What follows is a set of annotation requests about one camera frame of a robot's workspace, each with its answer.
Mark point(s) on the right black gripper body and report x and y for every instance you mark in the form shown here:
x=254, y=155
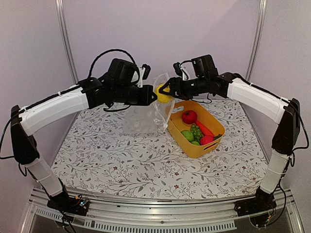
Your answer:
x=186, y=91

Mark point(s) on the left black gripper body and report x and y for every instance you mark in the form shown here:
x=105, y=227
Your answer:
x=123, y=94

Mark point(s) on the yellow toy lemon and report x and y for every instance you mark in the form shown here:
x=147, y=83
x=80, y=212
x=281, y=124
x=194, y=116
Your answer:
x=162, y=98

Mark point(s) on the clear zip top bag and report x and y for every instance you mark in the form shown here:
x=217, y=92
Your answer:
x=149, y=119

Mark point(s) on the green toy lime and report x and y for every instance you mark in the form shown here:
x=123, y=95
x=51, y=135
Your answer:
x=188, y=135

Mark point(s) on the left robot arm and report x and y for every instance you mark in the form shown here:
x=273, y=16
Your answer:
x=25, y=121

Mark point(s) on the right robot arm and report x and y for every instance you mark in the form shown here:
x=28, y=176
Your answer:
x=285, y=113

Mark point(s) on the yellow plastic basket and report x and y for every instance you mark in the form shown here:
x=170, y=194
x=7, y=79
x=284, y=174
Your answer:
x=176, y=126

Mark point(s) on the orange toy carrot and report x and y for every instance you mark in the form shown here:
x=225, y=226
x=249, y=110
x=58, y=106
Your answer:
x=204, y=129

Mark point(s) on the green toy grapes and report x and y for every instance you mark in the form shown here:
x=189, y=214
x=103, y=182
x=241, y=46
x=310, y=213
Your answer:
x=196, y=132

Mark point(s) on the red toy apple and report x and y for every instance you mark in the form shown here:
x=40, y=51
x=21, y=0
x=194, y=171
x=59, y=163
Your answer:
x=206, y=140

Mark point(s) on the small green toy vegetable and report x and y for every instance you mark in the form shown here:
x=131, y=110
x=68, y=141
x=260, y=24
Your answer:
x=195, y=143

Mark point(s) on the floral tablecloth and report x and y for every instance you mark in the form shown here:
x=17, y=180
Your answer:
x=98, y=156

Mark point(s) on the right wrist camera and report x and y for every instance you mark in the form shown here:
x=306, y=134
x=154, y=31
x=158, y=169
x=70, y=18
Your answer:
x=181, y=71

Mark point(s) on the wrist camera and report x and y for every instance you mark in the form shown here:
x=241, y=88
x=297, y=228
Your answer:
x=181, y=71
x=143, y=74

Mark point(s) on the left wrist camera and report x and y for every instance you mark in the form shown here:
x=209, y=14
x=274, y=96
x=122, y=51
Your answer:
x=143, y=74

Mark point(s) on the right aluminium frame post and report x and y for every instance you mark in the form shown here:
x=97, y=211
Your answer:
x=257, y=39

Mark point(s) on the aluminium frame post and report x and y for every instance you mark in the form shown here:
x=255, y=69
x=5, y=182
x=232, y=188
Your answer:
x=65, y=38
x=257, y=39

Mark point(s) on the left aluminium frame post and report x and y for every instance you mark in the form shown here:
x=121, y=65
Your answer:
x=65, y=38

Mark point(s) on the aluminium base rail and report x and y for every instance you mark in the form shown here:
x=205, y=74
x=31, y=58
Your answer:
x=118, y=214

